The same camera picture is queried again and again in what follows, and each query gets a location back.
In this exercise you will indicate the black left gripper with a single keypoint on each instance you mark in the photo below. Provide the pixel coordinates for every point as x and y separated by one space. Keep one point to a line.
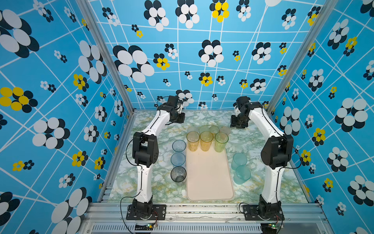
181 119

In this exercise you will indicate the frosted pink glass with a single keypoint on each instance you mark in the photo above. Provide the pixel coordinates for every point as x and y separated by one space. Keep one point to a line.
225 130

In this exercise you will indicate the green circuit board left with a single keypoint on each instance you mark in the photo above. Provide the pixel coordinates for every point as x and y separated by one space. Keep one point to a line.
144 227

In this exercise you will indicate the green clear glass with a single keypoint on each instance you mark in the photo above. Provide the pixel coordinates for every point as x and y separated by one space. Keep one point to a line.
221 140

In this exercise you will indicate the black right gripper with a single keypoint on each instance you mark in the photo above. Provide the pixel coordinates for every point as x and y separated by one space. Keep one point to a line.
233 125

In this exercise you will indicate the olive clear small glass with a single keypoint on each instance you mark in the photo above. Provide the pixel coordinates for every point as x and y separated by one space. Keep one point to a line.
214 129

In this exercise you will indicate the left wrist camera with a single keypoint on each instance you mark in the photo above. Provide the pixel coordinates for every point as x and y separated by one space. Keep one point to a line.
173 101

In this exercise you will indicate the teal glass right lower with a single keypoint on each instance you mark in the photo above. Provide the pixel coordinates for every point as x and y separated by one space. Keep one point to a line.
242 174

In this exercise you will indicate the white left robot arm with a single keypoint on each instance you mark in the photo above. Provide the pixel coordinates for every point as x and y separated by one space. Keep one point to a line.
145 152

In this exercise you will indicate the yellow glass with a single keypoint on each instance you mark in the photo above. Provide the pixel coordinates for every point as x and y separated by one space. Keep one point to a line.
193 139
206 139

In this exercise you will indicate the teal glass right upper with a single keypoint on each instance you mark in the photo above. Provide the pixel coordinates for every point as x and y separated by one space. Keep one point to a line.
239 159

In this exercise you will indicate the aluminium corner post right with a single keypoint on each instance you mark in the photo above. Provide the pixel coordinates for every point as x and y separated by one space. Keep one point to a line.
325 13

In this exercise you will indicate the frosted white glass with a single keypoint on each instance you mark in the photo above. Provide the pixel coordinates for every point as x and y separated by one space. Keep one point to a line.
193 129

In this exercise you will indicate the aluminium corner post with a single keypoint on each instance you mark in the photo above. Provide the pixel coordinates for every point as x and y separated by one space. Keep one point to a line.
325 13
97 36

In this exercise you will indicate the aluminium front rail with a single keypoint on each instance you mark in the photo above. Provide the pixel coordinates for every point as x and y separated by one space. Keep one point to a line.
204 218

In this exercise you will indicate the green circuit board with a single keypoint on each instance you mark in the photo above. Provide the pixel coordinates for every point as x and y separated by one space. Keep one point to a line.
144 227
269 228

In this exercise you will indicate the teal clear glass left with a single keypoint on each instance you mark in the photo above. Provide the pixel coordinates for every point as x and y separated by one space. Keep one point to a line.
179 146

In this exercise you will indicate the aluminium corner post left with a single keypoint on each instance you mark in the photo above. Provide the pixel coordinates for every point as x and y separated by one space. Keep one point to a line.
97 36

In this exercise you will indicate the dark grey clear glass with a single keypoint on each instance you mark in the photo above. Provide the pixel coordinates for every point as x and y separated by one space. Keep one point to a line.
178 175

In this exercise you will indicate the beige rectangular tray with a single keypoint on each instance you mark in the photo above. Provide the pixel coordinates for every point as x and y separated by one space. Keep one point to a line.
208 176

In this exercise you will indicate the blue clear glass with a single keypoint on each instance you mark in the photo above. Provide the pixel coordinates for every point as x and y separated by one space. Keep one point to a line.
178 159

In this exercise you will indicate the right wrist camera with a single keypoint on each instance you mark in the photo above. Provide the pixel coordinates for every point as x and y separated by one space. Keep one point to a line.
240 106

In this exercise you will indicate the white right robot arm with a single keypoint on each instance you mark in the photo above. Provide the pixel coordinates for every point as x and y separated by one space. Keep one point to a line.
275 154

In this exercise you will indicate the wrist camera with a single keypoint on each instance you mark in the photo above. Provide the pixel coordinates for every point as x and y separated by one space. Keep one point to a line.
240 106
173 101

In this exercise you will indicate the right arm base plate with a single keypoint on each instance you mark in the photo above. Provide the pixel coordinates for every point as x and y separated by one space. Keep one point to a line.
251 212

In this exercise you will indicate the green circuit board right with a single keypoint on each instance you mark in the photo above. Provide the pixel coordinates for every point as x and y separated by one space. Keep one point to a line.
269 228

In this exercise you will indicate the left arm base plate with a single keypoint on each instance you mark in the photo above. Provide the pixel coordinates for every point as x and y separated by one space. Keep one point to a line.
156 212

